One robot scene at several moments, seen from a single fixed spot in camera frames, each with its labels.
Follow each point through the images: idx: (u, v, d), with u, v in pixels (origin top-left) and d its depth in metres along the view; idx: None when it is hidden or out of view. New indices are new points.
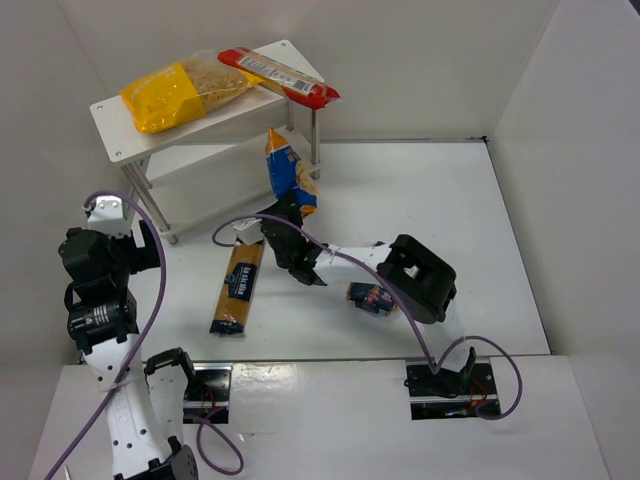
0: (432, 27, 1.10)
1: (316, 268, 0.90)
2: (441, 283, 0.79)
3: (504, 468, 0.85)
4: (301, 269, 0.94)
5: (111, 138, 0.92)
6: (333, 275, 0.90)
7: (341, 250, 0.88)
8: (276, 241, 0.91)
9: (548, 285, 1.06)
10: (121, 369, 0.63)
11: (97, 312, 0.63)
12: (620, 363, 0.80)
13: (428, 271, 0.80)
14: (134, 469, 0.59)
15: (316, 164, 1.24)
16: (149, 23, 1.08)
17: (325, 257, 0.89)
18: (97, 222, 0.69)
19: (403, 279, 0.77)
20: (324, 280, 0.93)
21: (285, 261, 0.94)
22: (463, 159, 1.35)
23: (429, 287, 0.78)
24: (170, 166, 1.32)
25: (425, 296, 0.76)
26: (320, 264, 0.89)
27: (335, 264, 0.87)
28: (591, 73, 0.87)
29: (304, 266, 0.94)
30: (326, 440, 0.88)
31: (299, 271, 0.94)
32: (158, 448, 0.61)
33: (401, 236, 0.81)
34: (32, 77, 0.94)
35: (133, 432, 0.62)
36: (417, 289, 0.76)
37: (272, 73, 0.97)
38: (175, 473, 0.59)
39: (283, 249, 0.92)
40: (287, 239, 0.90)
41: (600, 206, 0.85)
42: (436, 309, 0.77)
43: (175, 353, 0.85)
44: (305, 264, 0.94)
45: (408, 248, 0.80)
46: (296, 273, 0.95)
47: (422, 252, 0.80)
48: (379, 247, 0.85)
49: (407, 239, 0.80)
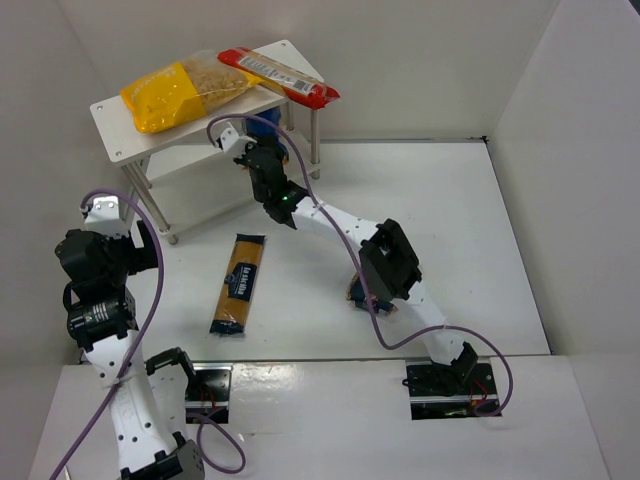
0: (432, 27, 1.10)
1: (294, 214, 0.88)
2: (402, 267, 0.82)
3: (506, 468, 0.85)
4: (277, 208, 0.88)
5: (111, 138, 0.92)
6: (308, 225, 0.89)
7: (326, 207, 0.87)
8: (256, 174, 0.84)
9: (548, 285, 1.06)
10: (123, 364, 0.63)
11: (97, 309, 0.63)
12: (620, 364, 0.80)
13: (398, 255, 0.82)
14: (141, 462, 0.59)
15: (316, 163, 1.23)
16: (149, 23, 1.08)
17: (307, 208, 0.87)
18: (93, 223, 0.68)
19: (378, 261, 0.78)
20: (296, 223, 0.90)
21: (260, 194, 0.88)
22: (463, 159, 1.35)
23: (392, 268, 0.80)
24: (170, 165, 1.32)
25: (388, 279, 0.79)
26: (300, 211, 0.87)
27: (316, 219, 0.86)
28: (591, 74, 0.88)
29: (278, 205, 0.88)
30: (327, 440, 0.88)
31: (271, 209, 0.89)
32: (164, 441, 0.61)
33: (388, 220, 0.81)
34: (32, 76, 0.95)
35: (138, 426, 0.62)
36: (387, 271, 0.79)
37: (272, 73, 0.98)
38: (182, 467, 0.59)
39: (262, 182, 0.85)
40: (269, 173, 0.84)
41: (600, 207, 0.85)
42: (395, 289, 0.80)
43: (175, 353, 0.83)
44: (283, 205, 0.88)
45: (390, 233, 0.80)
46: (269, 211, 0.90)
47: (403, 240, 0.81)
48: (366, 222, 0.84)
49: (392, 224, 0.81)
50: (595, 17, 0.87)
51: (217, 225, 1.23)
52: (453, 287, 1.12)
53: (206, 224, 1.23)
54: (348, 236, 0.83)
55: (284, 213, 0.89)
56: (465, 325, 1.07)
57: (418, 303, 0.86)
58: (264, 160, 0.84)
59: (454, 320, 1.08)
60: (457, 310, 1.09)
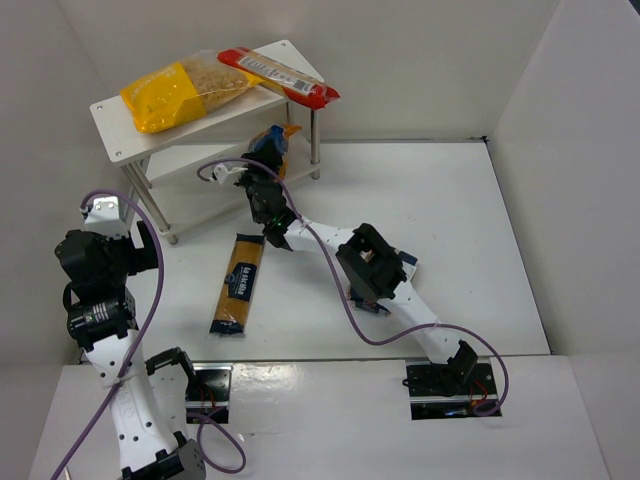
0: (431, 27, 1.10)
1: (286, 235, 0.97)
2: (387, 268, 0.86)
3: (506, 468, 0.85)
4: (275, 233, 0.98)
5: (111, 137, 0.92)
6: (301, 244, 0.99)
7: (312, 224, 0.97)
8: (262, 207, 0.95)
9: (548, 285, 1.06)
10: (124, 364, 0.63)
11: (98, 309, 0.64)
12: (621, 364, 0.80)
13: (379, 257, 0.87)
14: (142, 462, 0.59)
15: (316, 163, 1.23)
16: (148, 23, 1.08)
17: (296, 227, 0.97)
18: (94, 223, 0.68)
19: (356, 260, 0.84)
20: (290, 244, 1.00)
21: (261, 220, 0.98)
22: (464, 159, 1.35)
23: (376, 268, 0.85)
24: (170, 165, 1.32)
25: (369, 276, 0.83)
26: (290, 232, 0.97)
27: (304, 235, 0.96)
28: (591, 74, 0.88)
29: (276, 230, 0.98)
30: (327, 439, 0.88)
31: (269, 232, 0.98)
32: (164, 440, 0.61)
33: (363, 224, 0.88)
34: (31, 75, 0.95)
35: (139, 426, 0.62)
36: (366, 270, 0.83)
37: (272, 73, 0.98)
38: (183, 465, 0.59)
39: (265, 213, 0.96)
40: (274, 207, 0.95)
41: (599, 207, 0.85)
42: (379, 289, 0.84)
43: (175, 353, 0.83)
44: (279, 228, 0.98)
45: (368, 235, 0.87)
46: (267, 236, 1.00)
47: (379, 241, 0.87)
48: (344, 231, 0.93)
49: (368, 227, 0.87)
50: (594, 17, 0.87)
51: (217, 225, 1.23)
52: (453, 287, 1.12)
53: (206, 224, 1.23)
54: (327, 244, 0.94)
55: (281, 238, 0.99)
56: (464, 325, 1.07)
57: (406, 302, 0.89)
58: (270, 195, 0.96)
59: (454, 321, 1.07)
60: (457, 310, 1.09)
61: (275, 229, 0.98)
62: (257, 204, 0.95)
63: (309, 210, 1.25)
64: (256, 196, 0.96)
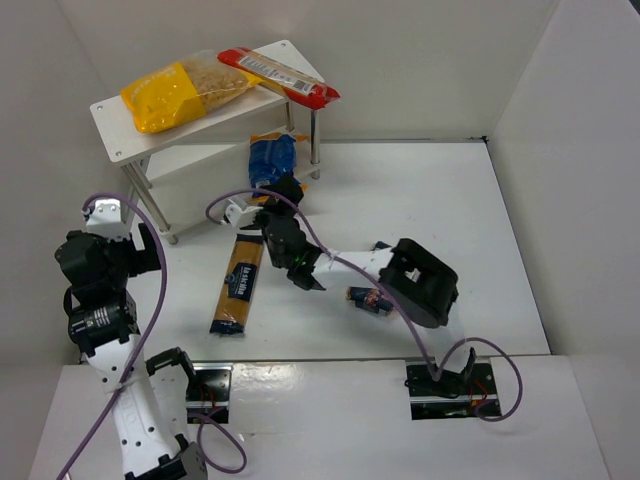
0: (431, 27, 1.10)
1: (315, 273, 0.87)
2: (443, 287, 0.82)
3: (505, 467, 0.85)
4: (302, 273, 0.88)
5: (111, 138, 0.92)
6: (331, 279, 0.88)
7: (340, 254, 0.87)
8: (280, 247, 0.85)
9: (548, 285, 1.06)
10: (126, 369, 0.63)
11: (98, 314, 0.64)
12: (620, 364, 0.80)
13: (430, 275, 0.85)
14: (145, 466, 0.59)
15: (316, 163, 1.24)
16: (148, 23, 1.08)
17: (324, 261, 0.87)
18: (95, 225, 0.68)
19: (403, 283, 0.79)
20: (322, 283, 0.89)
21: (282, 262, 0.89)
22: (464, 159, 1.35)
23: (432, 290, 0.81)
24: (170, 165, 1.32)
25: (424, 299, 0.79)
26: (318, 268, 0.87)
27: (336, 269, 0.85)
28: (592, 75, 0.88)
29: (303, 270, 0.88)
30: (327, 439, 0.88)
31: (296, 274, 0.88)
32: (166, 445, 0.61)
33: (402, 240, 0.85)
34: (31, 76, 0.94)
35: (141, 430, 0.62)
36: (419, 292, 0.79)
37: (272, 73, 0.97)
38: (186, 469, 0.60)
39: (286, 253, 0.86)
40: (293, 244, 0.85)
41: (599, 207, 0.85)
42: (438, 313, 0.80)
43: (175, 353, 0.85)
44: (306, 268, 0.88)
45: (410, 251, 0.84)
46: (293, 277, 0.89)
47: (425, 257, 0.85)
48: (379, 253, 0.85)
49: (409, 243, 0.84)
50: (594, 17, 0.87)
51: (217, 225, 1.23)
52: None
53: (206, 224, 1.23)
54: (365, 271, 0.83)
55: (309, 278, 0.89)
56: (464, 325, 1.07)
57: None
58: (288, 232, 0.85)
59: (454, 321, 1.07)
60: (457, 310, 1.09)
61: (302, 270, 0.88)
62: (275, 246, 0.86)
63: (308, 210, 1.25)
64: (271, 236, 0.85)
